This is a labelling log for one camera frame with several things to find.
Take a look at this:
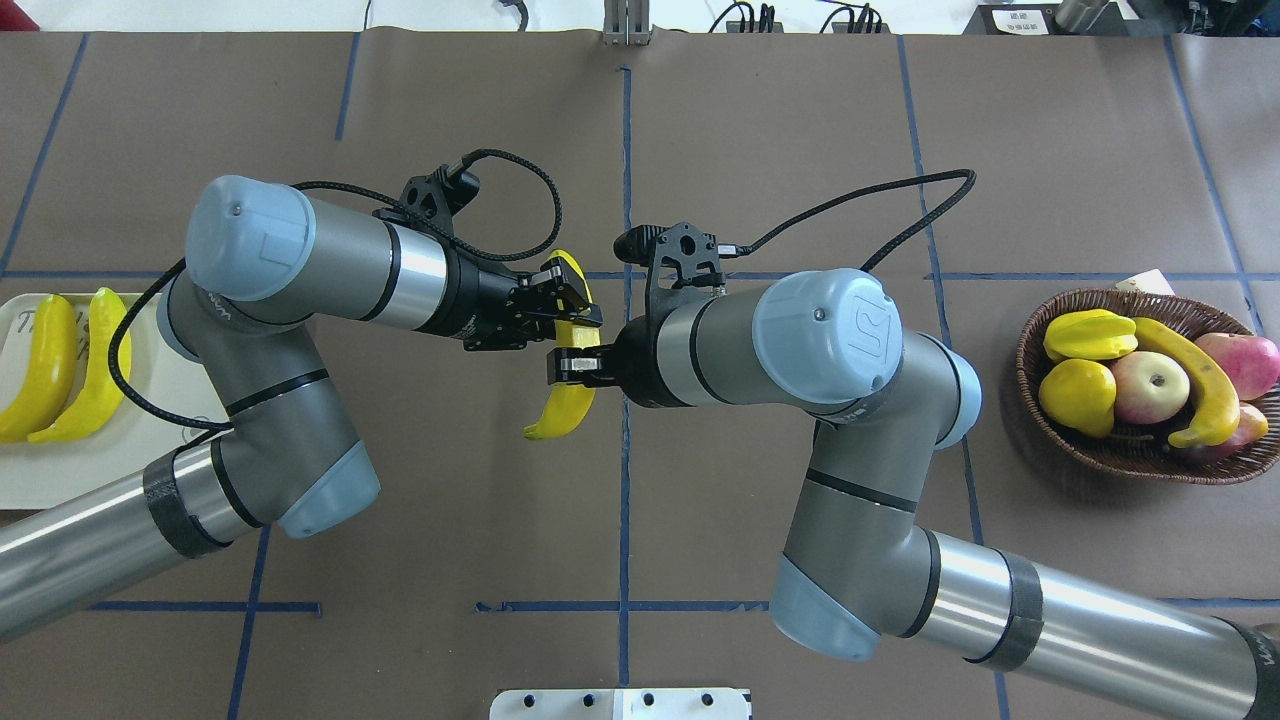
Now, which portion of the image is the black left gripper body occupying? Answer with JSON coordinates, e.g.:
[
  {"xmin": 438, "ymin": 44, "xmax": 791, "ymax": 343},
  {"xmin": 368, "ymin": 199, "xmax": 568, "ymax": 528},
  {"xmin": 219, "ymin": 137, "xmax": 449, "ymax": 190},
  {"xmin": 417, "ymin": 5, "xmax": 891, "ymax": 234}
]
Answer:
[{"xmin": 454, "ymin": 263, "xmax": 547, "ymax": 351}]

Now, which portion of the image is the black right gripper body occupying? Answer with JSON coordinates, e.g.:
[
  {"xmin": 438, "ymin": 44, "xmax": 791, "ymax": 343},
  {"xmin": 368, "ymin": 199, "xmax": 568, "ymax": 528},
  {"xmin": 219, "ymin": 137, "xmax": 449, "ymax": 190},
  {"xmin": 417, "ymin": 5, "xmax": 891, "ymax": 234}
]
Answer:
[{"xmin": 602, "ymin": 325, "xmax": 666, "ymax": 406}]

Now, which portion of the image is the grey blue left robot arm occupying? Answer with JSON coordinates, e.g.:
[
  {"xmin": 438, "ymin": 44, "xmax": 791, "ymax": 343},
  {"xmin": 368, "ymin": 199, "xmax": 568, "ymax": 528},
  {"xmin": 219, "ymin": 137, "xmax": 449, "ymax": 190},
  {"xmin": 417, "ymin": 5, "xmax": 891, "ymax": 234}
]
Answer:
[{"xmin": 1, "ymin": 167, "xmax": 603, "ymax": 642}]

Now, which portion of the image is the white rectangular bear plate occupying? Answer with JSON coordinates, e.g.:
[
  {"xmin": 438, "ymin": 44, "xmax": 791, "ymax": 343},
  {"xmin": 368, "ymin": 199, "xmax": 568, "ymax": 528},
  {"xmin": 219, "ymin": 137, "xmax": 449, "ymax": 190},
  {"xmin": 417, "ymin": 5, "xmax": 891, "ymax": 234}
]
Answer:
[{"xmin": 1, "ymin": 293, "xmax": 227, "ymax": 511}]

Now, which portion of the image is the yellow lemon in basket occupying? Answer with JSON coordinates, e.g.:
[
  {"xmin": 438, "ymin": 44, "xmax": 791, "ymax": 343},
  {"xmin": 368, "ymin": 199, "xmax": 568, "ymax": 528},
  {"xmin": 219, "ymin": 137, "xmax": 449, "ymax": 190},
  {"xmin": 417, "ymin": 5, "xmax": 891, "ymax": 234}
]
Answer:
[{"xmin": 1038, "ymin": 359, "xmax": 1117, "ymax": 439}]

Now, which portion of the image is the yellow starfruit in basket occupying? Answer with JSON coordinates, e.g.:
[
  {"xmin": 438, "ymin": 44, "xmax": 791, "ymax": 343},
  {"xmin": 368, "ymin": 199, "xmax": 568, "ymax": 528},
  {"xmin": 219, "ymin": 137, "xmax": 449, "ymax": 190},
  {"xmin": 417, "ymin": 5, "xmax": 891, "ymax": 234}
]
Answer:
[{"xmin": 1043, "ymin": 309, "xmax": 1139, "ymax": 363}]

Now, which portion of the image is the brown woven fruit basket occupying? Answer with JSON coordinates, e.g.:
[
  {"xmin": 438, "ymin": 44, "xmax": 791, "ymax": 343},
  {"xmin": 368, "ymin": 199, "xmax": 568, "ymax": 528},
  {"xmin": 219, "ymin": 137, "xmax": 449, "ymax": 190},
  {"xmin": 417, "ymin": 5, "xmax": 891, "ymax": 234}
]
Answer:
[{"xmin": 1000, "ymin": 288, "xmax": 1277, "ymax": 486}]

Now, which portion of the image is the reddish mango in basket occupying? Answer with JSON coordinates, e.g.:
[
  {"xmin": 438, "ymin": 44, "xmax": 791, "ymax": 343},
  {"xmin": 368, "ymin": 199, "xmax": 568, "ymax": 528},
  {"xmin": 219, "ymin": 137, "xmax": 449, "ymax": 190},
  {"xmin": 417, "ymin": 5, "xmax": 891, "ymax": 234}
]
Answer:
[{"xmin": 1172, "ymin": 402, "xmax": 1268, "ymax": 466}]

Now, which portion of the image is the pale red apple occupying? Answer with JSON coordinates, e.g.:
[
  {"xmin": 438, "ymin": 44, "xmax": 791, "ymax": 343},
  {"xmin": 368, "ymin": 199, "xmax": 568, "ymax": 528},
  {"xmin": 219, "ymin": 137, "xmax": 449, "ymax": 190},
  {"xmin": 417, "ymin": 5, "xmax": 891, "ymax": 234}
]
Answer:
[{"xmin": 1110, "ymin": 350, "xmax": 1190, "ymax": 425}]

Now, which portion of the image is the red apple right side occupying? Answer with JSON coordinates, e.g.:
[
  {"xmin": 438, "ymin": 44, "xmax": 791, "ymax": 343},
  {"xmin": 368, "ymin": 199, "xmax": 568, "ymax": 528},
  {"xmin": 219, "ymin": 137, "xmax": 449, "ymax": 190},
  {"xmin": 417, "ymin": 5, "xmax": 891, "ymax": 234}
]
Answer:
[{"xmin": 1194, "ymin": 332, "xmax": 1279, "ymax": 401}]

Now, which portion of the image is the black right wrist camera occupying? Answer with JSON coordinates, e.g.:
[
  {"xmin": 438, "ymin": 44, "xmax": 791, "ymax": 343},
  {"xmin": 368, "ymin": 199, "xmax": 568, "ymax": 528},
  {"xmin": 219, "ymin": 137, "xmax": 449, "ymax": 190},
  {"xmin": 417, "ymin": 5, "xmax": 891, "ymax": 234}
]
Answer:
[{"xmin": 613, "ymin": 222, "xmax": 726, "ymax": 304}]

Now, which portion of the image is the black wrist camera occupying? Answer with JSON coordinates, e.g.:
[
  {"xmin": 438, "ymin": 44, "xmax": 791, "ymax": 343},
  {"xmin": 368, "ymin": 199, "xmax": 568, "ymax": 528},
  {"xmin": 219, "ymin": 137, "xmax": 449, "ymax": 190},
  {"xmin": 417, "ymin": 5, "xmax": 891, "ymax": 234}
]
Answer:
[
  {"xmin": 613, "ymin": 222, "xmax": 726, "ymax": 304},
  {"xmin": 372, "ymin": 165, "xmax": 481, "ymax": 240}
]

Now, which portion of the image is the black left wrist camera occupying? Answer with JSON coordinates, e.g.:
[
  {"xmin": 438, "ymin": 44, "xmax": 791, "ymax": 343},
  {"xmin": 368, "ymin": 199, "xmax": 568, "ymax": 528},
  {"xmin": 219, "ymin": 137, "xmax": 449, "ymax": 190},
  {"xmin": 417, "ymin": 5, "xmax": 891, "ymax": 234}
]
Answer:
[{"xmin": 372, "ymin": 165, "xmax": 481, "ymax": 240}]

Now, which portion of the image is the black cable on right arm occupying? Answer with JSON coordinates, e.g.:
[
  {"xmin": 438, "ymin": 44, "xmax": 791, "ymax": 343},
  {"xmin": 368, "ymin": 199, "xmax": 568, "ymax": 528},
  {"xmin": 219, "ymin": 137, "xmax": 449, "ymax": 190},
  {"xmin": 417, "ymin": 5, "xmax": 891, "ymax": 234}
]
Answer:
[{"xmin": 718, "ymin": 168, "xmax": 977, "ymax": 275}]

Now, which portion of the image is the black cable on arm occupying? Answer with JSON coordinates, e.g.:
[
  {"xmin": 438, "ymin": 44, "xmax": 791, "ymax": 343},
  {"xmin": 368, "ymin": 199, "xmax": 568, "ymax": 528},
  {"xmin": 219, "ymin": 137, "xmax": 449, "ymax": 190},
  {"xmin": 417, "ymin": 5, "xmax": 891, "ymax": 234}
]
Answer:
[
  {"xmin": 718, "ymin": 168, "xmax": 977, "ymax": 275},
  {"xmin": 108, "ymin": 149, "xmax": 563, "ymax": 433}
]

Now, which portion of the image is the aluminium frame post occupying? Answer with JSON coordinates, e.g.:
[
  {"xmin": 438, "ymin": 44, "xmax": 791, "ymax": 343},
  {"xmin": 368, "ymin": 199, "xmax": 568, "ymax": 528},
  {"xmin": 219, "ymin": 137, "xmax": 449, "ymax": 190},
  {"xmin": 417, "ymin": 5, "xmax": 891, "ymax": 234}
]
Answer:
[{"xmin": 602, "ymin": 0, "xmax": 653, "ymax": 47}]

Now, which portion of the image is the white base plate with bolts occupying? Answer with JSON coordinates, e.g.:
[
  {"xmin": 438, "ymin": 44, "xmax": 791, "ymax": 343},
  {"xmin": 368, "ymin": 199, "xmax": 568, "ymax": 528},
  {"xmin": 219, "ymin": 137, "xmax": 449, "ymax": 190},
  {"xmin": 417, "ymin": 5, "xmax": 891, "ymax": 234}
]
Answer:
[{"xmin": 489, "ymin": 687, "xmax": 754, "ymax": 719}]

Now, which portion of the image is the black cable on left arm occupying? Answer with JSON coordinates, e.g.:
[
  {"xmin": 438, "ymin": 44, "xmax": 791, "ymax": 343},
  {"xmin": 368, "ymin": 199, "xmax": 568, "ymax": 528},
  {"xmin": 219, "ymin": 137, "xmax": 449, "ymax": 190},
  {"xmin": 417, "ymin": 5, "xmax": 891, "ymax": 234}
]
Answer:
[{"xmin": 108, "ymin": 149, "xmax": 563, "ymax": 433}]

